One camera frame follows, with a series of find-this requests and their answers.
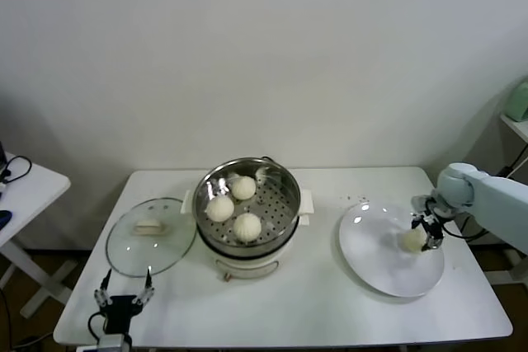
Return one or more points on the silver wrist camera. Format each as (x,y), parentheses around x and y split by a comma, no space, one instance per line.
(110,341)
(420,203)

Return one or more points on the white steamed baozi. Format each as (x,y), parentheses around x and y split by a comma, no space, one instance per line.
(247,227)
(244,188)
(219,208)
(412,241)

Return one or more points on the white desk leg base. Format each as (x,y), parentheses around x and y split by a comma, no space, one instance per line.
(520,265)

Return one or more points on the white shelf board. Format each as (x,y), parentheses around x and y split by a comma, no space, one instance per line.
(517,127)

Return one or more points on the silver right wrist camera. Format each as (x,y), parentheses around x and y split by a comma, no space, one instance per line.
(420,203)

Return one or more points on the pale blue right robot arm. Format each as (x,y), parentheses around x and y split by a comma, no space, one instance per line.
(495,203)

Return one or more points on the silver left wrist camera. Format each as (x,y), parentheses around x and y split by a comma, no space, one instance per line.
(110,341)

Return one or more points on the small dark blue object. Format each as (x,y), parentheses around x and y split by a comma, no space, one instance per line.
(5,218)

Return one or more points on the white side table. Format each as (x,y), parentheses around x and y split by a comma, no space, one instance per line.
(37,191)

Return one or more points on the large white round plate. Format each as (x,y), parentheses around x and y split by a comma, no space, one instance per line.
(371,253)

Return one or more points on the cream electric cooking pot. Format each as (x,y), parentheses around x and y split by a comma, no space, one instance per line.
(243,269)

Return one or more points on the pale green box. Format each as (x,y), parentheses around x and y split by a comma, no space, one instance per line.
(519,104)

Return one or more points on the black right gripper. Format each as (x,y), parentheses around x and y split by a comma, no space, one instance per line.
(433,230)

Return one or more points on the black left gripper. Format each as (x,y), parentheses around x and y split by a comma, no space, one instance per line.
(117,306)

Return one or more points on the round glass pot lid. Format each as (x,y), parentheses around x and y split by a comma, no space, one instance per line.
(146,228)

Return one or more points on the perforated steel steamer basket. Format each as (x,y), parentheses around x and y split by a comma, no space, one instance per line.
(276,195)

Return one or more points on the scattered brown crumbs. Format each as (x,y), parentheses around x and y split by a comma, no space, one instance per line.
(364,201)

